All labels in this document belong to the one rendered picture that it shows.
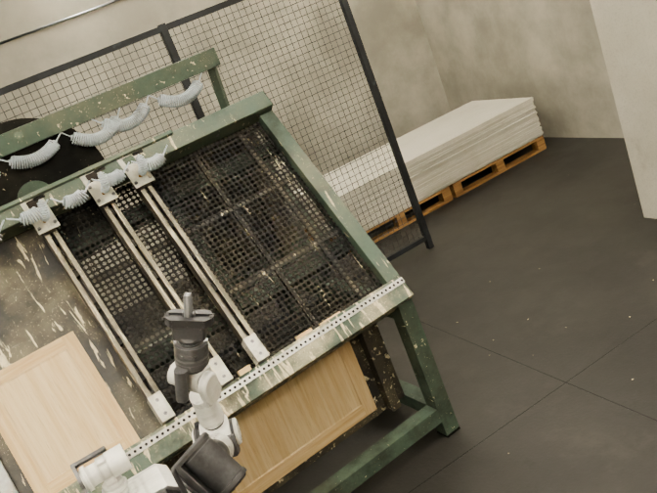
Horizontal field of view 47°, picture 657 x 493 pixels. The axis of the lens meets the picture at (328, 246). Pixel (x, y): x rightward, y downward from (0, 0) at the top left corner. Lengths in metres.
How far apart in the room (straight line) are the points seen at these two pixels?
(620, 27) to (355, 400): 2.95
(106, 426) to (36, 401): 0.30
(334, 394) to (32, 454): 1.43
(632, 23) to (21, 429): 4.15
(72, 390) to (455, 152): 4.96
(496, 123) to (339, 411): 4.47
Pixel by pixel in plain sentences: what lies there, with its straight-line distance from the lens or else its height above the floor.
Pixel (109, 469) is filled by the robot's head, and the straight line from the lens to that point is 1.91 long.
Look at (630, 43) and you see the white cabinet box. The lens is 5.31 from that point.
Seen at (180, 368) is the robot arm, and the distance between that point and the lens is 1.98.
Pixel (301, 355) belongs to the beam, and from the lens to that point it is 3.40.
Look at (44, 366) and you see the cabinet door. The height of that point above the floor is 1.29.
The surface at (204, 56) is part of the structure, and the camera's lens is 4.29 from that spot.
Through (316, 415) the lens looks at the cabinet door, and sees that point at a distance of 3.79.
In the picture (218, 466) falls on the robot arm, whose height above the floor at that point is 1.33.
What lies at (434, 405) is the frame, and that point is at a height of 0.20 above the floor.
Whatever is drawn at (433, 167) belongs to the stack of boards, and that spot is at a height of 0.39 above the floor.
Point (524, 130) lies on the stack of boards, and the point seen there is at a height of 0.29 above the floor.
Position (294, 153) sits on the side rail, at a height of 1.58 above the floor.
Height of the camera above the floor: 2.27
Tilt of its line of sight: 18 degrees down
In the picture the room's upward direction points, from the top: 22 degrees counter-clockwise
